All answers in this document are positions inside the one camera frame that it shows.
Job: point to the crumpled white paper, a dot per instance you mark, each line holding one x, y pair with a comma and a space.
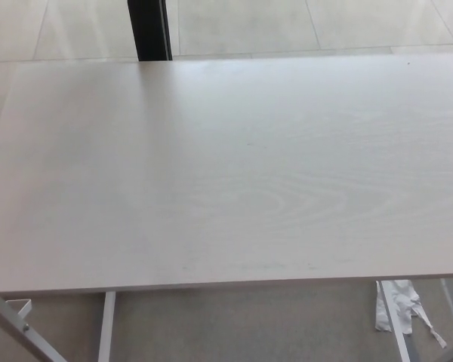
403, 301

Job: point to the grey diagonal table brace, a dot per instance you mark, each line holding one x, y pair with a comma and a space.
22, 335

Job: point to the black window frame post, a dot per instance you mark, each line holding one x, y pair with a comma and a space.
149, 30

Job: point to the white metal bracket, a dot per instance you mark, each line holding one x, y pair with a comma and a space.
25, 309

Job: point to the white table leg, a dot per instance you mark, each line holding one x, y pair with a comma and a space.
397, 332
106, 328

